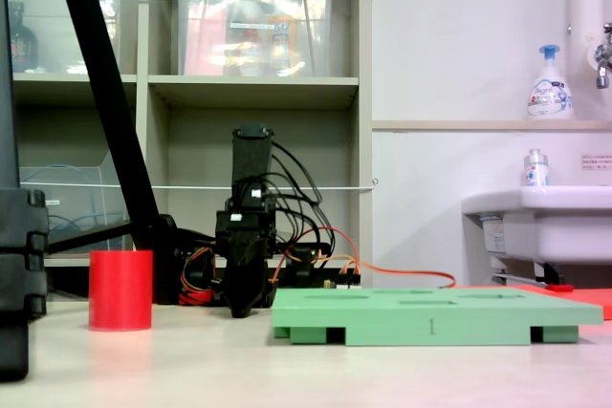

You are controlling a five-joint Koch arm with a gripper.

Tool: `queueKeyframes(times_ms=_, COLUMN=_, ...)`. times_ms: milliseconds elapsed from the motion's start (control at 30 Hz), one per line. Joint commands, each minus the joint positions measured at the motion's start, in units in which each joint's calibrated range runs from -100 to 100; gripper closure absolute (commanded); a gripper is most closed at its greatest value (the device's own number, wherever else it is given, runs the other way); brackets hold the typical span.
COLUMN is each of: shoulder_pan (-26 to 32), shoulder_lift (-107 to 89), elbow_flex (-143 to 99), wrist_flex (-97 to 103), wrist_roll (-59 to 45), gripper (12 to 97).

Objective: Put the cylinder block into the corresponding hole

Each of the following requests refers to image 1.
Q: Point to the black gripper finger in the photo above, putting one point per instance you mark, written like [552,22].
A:
[262,279]
[243,288]

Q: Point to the red cylinder block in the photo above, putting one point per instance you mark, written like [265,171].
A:
[120,291]

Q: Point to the green shape-hole board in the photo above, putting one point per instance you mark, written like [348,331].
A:
[430,315]

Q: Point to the circuit board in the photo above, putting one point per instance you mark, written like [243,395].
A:
[346,281]

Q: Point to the beige shelf unit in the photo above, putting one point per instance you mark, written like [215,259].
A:
[253,88]

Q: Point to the clear file tray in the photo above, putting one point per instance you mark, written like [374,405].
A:
[72,198]

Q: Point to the orange spray bottle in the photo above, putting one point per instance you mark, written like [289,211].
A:
[283,35]

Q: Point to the black tripod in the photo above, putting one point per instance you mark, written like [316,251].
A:
[102,83]

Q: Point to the large clear plastic bin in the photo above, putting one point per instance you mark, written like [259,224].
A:
[315,35]

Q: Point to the notched black stack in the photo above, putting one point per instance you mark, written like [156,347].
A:
[19,255]

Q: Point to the white sink sticker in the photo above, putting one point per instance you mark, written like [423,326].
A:
[495,236]

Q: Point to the dark grey upright panel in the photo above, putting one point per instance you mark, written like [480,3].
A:
[7,92]

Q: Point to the dark round bottle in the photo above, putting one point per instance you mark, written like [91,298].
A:
[21,47]

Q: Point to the small clear sanitizer bottle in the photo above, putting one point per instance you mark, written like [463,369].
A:
[535,171]

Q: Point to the white sink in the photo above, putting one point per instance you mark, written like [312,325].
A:
[554,226]

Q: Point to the small red flat piece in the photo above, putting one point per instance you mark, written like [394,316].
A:
[560,287]

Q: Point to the white pump soap bottle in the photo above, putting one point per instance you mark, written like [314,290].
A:
[550,92]

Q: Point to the metal faucet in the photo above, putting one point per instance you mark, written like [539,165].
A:
[602,64]

